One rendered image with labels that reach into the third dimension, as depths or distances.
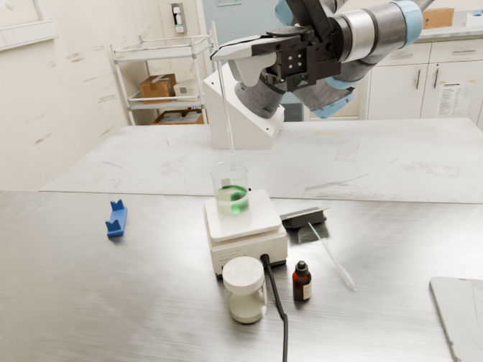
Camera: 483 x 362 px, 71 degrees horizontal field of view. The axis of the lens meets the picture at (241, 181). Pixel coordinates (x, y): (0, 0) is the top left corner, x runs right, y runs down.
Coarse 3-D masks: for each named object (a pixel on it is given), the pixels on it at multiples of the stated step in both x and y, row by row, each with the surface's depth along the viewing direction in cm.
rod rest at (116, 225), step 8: (112, 200) 78; (120, 200) 78; (112, 208) 78; (120, 208) 79; (112, 216) 77; (120, 216) 76; (112, 224) 71; (120, 224) 74; (112, 232) 71; (120, 232) 72
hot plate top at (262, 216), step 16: (256, 192) 64; (208, 208) 61; (256, 208) 60; (272, 208) 59; (208, 224) 57; (224, 224) 57; (240, 224) 56; (256, 224) 56; (272, 224) 55; (224, 240) 54
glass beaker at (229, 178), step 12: (216, 168) 59; (228, 168) 60; (240, 168) 59; (216, 180) 55; (228, 180) 54; (240, 180) 55; (216, 192) 57; (228, 192) 55; (240, 192) 56; (216, 204) 58; (228, 204) 57; (240, 204) 57; (228, 216) 58
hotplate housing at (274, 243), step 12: (204, 216) 63; (228, 240) 56; (240, 240) 56; (252, 240) 56; (264, 240) 56; (276, 240) 56; (216, 252) 55; (228, 252) 55; (240, 252) 56; (252, 252) 56; (264, 252) 57; (276, 252) 57; (216, 264) 56; (264, 264) 55; (276, 264) 59; (216, 276) 58
